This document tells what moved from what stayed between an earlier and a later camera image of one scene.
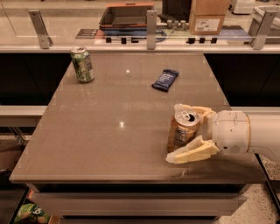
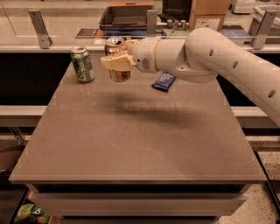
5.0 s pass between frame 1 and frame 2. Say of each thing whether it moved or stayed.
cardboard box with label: stayed
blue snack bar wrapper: stayed
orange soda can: moved
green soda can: stayed
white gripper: moved
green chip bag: stayed
